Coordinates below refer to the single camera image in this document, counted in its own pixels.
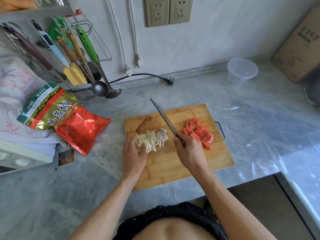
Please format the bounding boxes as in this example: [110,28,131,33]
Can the red and green food bag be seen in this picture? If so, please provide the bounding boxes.
[17,81,112,157]

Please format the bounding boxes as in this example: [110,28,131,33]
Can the wooden handled metal spoon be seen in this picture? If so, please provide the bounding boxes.
[55,35,109,98]

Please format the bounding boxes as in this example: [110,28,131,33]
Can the brown handled wire skimmer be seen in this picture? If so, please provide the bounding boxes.
[1,22,96,101]

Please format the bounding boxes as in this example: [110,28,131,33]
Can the black cable with plug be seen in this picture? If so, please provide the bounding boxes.
[108,73,174,86]

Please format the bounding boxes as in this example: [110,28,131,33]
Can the pile of chopped white vegetable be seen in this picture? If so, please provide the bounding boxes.
[135,128,169,153]

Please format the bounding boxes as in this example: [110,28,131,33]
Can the small dark card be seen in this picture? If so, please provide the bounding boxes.
[58,149,75,167]

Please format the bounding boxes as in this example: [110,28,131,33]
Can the dark metal pot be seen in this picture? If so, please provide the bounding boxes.
[303,74,320,108]

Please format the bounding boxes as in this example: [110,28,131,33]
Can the metal wire rack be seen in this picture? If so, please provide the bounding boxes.
[65,9,112,63]

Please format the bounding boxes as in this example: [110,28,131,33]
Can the green handled metal ladle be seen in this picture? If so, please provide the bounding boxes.
[75,24,122,99]

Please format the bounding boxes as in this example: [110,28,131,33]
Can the white kitchen appliance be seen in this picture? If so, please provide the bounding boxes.
[0,139,57,176]

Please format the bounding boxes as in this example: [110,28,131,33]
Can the person's right hand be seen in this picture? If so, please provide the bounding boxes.
[173,134,205,173]

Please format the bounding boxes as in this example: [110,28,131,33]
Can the beige wall socket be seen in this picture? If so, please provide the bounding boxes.
[169,0,194,25]
[144,0,170,28]

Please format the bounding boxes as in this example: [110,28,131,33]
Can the person's left hand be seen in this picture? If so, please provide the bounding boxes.
[122,135,149,177]

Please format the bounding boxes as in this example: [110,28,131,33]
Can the pile of red tomato pieces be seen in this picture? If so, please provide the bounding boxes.
[181,118,214,151]

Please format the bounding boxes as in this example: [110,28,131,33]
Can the white wall shelf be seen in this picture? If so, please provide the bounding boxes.
[0,5,76,23]

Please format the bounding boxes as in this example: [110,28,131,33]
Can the black shorts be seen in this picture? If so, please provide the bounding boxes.
[113,202,228,240]

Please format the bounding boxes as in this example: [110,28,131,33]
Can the person's right forearm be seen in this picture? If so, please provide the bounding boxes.
[186,166,272,240]

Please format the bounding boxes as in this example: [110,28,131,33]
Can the clear plastic container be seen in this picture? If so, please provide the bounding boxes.
[226,58,259,86]

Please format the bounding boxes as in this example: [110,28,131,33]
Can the person's left forearm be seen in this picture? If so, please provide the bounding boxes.
[69,171,143,240]

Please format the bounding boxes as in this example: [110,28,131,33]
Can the floral pink cloth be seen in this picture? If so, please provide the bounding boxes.
[0,56,68,148]

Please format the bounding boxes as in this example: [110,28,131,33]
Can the brown cardboard box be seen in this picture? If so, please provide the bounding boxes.
[271,4,320,84]

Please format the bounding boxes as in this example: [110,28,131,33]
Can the kitchen knife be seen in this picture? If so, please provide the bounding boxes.
[150,98,186,148]

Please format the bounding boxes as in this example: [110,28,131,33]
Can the green plastic handled utensil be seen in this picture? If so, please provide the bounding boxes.
[48,16,76,52]

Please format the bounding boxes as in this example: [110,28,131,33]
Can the wooden handled metal utensil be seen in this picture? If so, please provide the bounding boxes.
[67,32,96,83]

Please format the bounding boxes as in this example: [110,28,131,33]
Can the white cable with plug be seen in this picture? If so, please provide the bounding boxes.
[107,0,132,77]
[128,0,144,68]

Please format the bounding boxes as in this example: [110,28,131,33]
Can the wooden cutting board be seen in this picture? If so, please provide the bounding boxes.
[124,103,236,192]

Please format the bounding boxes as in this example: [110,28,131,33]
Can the blue handled yellow scraper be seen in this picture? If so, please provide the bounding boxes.
[31,19,88,86]

